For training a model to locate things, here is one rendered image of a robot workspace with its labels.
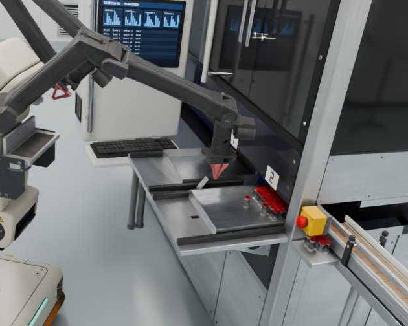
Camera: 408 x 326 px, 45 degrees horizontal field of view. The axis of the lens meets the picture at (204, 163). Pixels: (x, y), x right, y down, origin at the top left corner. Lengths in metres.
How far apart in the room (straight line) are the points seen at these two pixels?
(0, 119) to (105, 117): 0.93
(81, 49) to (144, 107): 1.11
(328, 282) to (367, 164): 0.52
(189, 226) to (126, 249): 1.36
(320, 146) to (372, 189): 0.33
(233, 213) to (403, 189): 0.63
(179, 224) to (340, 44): 0.78
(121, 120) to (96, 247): 0.93
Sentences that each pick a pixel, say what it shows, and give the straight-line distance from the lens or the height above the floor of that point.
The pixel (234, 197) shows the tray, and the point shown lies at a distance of 1.93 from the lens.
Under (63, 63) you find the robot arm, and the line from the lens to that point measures 1.41.
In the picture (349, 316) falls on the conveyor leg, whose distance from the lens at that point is 1.83.
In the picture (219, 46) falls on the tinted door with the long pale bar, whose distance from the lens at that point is 2.25.
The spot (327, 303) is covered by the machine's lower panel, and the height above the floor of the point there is 0.54.
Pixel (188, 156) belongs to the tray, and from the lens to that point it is 2.19.
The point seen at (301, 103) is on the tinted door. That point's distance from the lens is 1.68.
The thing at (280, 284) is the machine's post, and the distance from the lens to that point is 1.88.
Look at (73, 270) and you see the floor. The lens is 2.89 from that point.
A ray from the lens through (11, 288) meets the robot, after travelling 2.38.
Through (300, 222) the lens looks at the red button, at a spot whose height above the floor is 1.00.
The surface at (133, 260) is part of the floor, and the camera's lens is 2.96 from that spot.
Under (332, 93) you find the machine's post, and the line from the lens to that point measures 1.55.
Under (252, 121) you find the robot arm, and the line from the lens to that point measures 1.55.
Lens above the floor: 1.84
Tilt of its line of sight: 26 degrees down
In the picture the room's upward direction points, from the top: 9 degrees clockwise
